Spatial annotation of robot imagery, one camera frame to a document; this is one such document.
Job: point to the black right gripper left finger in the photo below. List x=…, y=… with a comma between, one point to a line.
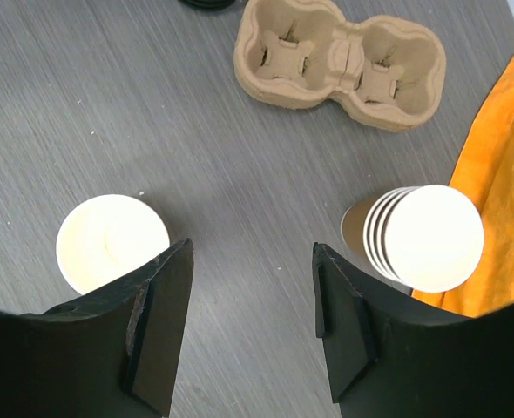
x=113, y=352

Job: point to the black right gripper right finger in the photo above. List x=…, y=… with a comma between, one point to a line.
x=389, y=355

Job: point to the brown paper cup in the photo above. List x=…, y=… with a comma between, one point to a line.
x=107, y=237

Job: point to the stack of paper cups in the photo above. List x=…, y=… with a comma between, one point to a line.
x=429, y=238

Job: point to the orange Mickey Mouse cloth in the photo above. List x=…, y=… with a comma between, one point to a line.
x=485, y=174

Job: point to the stack of cardboard cup carriers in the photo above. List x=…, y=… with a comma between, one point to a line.
x=385, y=72

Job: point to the stack of black lids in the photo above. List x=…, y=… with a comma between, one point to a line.
x=209, y=5

